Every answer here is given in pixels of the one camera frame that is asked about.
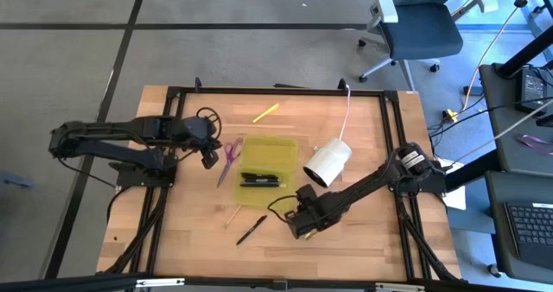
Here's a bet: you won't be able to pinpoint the dark grey desk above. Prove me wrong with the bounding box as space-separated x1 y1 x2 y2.
478 62 553 284

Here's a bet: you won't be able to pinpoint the short black pen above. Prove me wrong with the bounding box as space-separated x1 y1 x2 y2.
239 172 280 180

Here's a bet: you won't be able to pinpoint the black pole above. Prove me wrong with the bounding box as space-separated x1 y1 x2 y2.
496 23 553 79

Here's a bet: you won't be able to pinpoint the black left camera cable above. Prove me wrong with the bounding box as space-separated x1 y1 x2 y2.
196 106 223 134

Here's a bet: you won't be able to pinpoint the dark blue office chair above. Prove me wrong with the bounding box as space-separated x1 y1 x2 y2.
357 0 498 92

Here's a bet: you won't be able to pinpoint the black aluminium table frame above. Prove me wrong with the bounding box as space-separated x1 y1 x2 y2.
97 84 462 287

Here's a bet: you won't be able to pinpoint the purple lanyard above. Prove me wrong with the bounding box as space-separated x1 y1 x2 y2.
517 134 553 156

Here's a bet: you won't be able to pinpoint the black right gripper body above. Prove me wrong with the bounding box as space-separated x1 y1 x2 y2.
283 202 334 241

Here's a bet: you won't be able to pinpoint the yellow highlighter marker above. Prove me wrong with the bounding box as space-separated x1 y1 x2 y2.
251 104 281 124

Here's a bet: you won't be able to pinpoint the purple scissors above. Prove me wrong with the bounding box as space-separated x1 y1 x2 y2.
216 136 244 189

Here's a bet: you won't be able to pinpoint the black power adapter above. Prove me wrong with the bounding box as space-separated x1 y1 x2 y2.
516 67 548 114

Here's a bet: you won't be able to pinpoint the black keyboard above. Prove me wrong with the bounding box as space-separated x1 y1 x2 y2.
503 201 553 271

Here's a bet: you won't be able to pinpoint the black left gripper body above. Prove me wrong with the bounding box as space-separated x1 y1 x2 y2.
185 117 219 158

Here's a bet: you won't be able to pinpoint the thin natural wood pencil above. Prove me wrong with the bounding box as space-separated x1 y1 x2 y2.
222 204 244 231

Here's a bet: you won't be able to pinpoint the black camera cable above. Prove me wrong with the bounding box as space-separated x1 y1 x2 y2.
196 106 223 134
267 194 300 225

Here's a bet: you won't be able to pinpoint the white lamp cable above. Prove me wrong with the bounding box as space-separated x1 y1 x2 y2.
339 84 352 141

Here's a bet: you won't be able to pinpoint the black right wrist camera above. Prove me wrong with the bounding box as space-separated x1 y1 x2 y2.
296 183 320 206

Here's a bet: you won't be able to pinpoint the black right camera cable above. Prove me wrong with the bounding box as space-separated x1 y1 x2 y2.
267 194 300 225

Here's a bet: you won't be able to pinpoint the white paper sheet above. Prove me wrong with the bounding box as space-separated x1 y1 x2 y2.
435 156 467 211

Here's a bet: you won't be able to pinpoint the yellow translucent supply box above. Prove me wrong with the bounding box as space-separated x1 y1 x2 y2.
232 135 300 210

